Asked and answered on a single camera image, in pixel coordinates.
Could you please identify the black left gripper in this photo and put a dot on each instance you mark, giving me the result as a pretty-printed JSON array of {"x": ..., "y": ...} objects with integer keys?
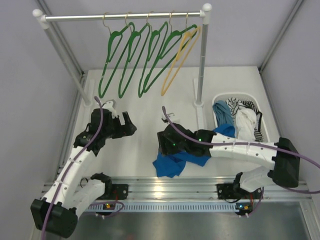
[{"x": 121, "y": 126}]

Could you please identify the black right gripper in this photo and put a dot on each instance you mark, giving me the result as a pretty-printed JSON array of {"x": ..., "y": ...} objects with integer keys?
[{"x": 163, "y": 147}]

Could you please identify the blue tank top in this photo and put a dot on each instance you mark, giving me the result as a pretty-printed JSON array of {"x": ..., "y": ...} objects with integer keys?
[{"x": 172, "y": 165}]

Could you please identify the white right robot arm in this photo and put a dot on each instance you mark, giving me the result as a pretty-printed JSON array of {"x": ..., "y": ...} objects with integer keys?
[{"x": 277, "y": 162}]

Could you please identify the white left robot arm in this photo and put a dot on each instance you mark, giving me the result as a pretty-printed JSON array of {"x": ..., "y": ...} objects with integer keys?
[{"x": 59, "y": 210}]

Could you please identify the yellow hanger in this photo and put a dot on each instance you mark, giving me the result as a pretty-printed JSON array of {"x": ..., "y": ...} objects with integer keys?
[{"x": 187, "y": 43}]

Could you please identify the light blue garment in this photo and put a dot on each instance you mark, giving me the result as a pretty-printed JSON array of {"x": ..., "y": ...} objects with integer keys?
[{"x": 223, "y": 113}]

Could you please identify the striped black white garment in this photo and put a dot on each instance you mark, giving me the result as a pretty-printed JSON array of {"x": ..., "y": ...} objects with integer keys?
[{"x": 235, "y": 104}]

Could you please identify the metal clothes rack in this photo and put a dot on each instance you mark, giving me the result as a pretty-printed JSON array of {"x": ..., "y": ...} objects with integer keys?
[{"x": 49, "y": 24}]

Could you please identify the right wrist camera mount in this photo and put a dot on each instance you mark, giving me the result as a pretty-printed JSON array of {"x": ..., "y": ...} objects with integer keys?
[{"x": 173, "y": 118}]

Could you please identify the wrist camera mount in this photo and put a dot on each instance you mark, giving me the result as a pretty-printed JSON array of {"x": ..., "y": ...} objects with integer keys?
[
  {"x": 173, "y": 118},
  {"x": 110, "y": 105}
]

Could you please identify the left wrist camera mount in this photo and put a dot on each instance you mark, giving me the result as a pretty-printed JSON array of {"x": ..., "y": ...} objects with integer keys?
[{"x": 110, "y": 105}]

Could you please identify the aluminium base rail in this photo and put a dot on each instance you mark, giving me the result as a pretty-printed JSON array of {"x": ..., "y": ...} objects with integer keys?
[{"x": 193, "y": 189}]

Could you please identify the perforated cable duct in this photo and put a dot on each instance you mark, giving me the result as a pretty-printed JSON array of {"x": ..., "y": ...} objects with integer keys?
[{"x": 170, "y": 207}]

